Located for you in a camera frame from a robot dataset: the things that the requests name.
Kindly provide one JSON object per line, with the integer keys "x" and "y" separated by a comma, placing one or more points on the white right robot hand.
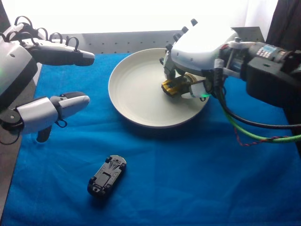
{"x": 200, "y": 47}

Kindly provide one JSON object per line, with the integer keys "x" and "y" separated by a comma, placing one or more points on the yellow toy car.
{"x": 171, "y": 87}

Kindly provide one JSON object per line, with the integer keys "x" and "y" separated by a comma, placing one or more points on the green toy car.
{"x": 107, "y": 176}

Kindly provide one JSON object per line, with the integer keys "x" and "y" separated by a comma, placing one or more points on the white round plate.
{"x": 136, "y": 94}

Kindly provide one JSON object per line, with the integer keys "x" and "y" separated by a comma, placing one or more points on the black curtain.
{"x": 285, "y": 21}

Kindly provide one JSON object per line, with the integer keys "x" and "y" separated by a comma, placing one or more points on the blue table cloth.
{"x": 176, "y": 176}

